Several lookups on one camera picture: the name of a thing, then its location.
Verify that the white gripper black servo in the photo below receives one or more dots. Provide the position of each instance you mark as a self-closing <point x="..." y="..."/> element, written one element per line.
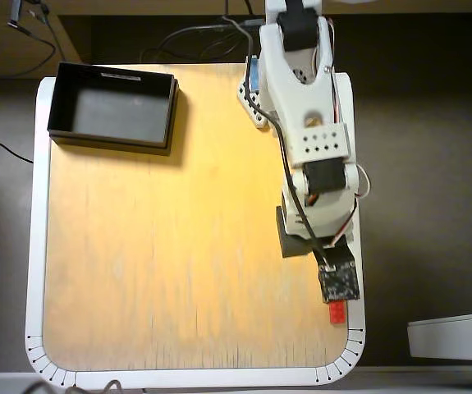
<point x="290" y="246"/>

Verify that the red lego block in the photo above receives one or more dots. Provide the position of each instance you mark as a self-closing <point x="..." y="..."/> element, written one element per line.
<point x="337" y="314"/>

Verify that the white perforated base plate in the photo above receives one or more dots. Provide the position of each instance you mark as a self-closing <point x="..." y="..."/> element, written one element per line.
<point x="252" y="102"/>

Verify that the white table rim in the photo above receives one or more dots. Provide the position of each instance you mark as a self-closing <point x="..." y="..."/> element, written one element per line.
<point x="34" y="246"/>

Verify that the white flat device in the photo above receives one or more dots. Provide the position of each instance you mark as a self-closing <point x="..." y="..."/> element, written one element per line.
<point x="453" y="336"/>

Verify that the black rectangular bin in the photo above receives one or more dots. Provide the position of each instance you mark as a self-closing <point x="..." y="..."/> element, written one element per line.
<point x="116" y="115"/>

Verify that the black wrist camera circuit board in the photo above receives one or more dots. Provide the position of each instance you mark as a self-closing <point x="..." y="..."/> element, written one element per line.
<point x="340" y="283"/>

